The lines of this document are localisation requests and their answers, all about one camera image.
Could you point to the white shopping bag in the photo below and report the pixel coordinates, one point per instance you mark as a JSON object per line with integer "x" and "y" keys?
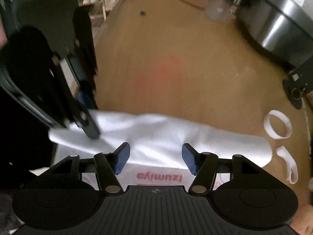
{"x": 159, "y": 132}

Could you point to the stainless steel rice cooker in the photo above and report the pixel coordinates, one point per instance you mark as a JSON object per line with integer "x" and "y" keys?
{"x": 273, "y": 17}

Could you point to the twisted white paper band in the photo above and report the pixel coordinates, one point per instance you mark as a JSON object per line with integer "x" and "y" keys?
{"x": 291, "y": 166}

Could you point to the person's left forearm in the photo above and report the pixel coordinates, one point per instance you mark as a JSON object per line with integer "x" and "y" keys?
{"x": 19, "y": 151}

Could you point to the translucent water bottle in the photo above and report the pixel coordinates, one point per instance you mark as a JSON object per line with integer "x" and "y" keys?
{"x": 218, "y": 5}

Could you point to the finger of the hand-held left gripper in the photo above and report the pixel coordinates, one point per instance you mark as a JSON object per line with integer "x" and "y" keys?
{"x": 86, "y": 98}
{"x": 86, "y": 124}

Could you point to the black phone stand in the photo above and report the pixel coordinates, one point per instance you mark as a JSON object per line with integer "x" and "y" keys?
{"x": 297, "y": 88}

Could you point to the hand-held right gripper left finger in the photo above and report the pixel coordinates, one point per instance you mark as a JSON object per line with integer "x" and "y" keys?
{"x": 122, "y": 158}

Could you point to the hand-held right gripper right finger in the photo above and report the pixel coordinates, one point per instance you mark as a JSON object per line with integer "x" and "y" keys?
{"x": 189, "y": 159}

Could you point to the white paper band loop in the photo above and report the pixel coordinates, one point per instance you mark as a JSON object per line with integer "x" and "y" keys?
{"x": 269, "y": 129}

